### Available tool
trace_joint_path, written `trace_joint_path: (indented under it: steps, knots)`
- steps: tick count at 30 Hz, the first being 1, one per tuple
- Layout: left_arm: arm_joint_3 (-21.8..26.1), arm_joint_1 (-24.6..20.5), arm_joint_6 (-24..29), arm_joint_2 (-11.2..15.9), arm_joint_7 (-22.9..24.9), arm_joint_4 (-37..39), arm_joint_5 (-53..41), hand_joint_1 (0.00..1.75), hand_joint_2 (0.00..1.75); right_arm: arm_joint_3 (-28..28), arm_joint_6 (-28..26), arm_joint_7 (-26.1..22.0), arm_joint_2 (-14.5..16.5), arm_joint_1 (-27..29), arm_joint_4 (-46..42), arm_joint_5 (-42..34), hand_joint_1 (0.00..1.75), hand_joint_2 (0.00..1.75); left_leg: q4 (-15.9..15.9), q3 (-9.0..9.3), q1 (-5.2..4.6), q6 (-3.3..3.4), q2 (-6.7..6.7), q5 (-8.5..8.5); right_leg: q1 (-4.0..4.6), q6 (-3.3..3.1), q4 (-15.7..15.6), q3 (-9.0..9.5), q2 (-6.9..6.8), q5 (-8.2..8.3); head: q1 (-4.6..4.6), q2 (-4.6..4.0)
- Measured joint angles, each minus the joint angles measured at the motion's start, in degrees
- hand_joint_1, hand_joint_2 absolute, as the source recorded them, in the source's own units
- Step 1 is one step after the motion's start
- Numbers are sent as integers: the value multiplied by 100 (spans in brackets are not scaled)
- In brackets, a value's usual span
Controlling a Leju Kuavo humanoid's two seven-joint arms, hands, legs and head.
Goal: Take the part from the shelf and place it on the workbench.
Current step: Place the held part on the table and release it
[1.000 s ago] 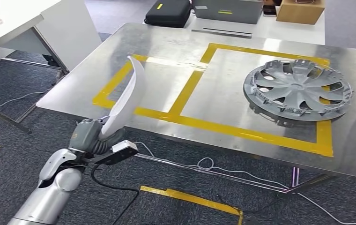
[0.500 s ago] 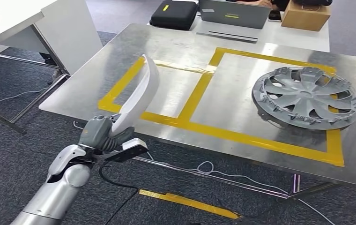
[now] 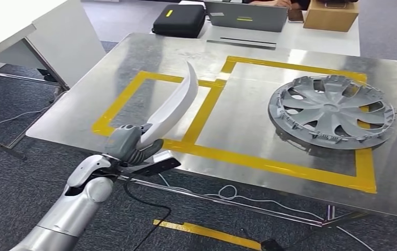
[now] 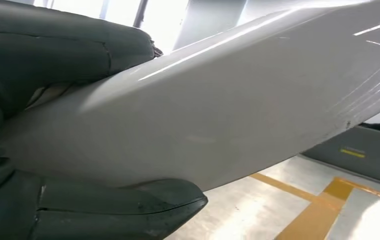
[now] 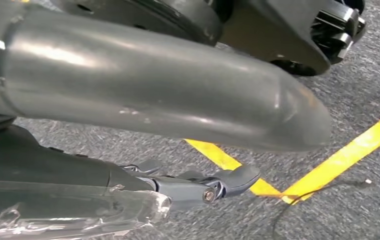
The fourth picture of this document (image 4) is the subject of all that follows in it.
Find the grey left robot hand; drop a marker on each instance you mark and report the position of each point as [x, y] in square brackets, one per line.
[44, 43]

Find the stainless steel workbench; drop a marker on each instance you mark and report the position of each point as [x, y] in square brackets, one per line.
[243, 212]

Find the grey laptop with yellow label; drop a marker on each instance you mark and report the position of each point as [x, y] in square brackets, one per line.
[375, 165]

